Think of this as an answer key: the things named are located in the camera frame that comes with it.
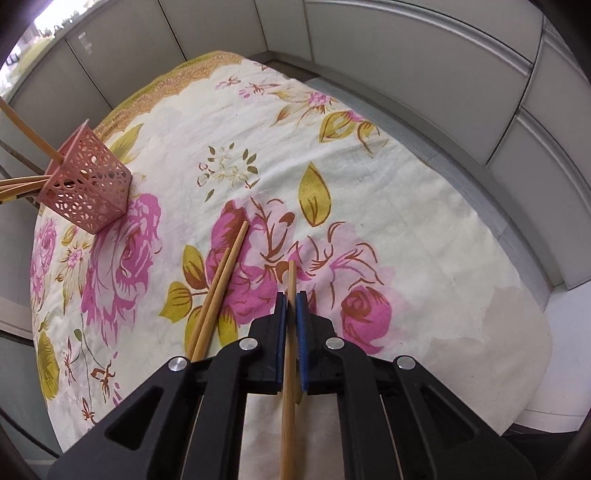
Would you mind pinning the wooden chopstick pair on cloth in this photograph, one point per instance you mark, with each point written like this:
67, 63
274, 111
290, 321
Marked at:
227, 277

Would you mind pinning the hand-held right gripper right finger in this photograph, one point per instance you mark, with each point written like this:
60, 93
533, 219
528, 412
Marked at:
302, 341

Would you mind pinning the kitchen window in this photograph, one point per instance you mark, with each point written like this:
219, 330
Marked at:
46, 18

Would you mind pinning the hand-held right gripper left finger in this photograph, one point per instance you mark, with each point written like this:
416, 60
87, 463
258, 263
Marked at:
280, 341

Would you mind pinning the floral tablecloth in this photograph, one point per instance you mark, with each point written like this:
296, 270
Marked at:
392, 230

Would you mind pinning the pink perforated utensil holder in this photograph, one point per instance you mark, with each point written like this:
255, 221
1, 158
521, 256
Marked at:
92, 184

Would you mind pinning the bamboo chopstick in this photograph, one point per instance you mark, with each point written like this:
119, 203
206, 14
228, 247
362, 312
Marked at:
14, 188
18, 181
27, 127
288, 438
209, 300

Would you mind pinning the grey kitchen cabinets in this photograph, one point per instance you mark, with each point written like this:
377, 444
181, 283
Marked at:
415, 60

